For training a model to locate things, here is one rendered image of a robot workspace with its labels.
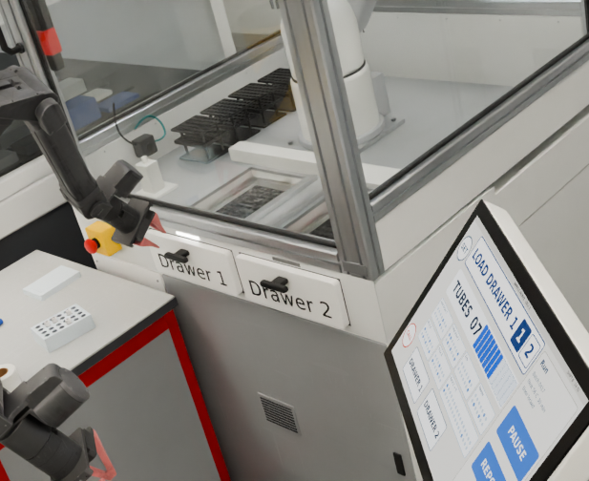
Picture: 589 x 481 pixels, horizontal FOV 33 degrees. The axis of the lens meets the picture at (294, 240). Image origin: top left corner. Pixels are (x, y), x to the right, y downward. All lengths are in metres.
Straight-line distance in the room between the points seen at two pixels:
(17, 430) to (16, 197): 1.62
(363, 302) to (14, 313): 1.01
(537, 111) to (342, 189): 0.63
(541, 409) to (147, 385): 1.39
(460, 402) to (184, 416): 1.28
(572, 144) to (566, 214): 0.17
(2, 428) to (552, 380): 0.70
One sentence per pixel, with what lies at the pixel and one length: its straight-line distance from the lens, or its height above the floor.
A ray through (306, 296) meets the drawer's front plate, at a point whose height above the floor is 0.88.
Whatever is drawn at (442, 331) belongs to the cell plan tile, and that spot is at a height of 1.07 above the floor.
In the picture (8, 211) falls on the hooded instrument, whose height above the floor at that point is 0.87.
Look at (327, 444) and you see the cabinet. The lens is 2.32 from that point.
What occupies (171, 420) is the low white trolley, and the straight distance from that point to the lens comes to 2.52.
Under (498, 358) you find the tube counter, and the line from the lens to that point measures 1.32.
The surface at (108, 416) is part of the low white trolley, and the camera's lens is 2.39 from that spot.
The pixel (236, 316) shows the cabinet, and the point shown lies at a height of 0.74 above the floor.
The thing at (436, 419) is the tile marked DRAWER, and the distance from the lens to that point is 1.41.
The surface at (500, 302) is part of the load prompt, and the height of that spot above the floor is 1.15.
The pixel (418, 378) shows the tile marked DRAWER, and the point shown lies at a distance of 1.50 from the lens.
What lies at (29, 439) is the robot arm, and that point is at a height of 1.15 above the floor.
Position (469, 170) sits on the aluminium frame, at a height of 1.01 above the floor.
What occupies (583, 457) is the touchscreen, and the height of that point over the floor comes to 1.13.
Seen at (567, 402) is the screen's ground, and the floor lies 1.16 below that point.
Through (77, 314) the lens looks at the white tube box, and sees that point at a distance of 2.40.
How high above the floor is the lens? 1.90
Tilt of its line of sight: 27 degrees down
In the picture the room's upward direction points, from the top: 15 degrees counter-clockwise
